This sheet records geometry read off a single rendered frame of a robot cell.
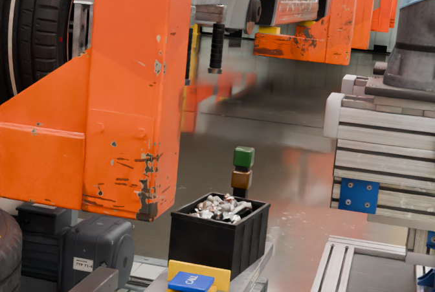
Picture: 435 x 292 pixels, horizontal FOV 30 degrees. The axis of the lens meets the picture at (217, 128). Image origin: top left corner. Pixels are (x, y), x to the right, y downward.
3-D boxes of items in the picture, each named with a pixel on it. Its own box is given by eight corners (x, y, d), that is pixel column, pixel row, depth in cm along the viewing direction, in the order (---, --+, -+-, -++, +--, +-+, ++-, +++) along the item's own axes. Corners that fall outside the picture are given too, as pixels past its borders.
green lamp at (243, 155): (236, 162, 183) (237, 145, 183) (253, 165, 182) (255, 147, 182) (232, 166, 180) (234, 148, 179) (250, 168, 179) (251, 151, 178)
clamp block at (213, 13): (197, 19, 243) (198, 1, 242) (226, 22, 241) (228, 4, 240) (192, 19, 238) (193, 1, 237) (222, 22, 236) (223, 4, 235)
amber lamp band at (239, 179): (234, 184, 184) (235, 166, 184) (251, 186, 183) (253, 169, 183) (230, 188, 180) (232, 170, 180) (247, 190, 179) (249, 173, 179)
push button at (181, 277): (178, 281, 153) (178, 270, 152) (213, 287, 151) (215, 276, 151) (166, 294, 146) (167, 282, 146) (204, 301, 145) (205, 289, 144)
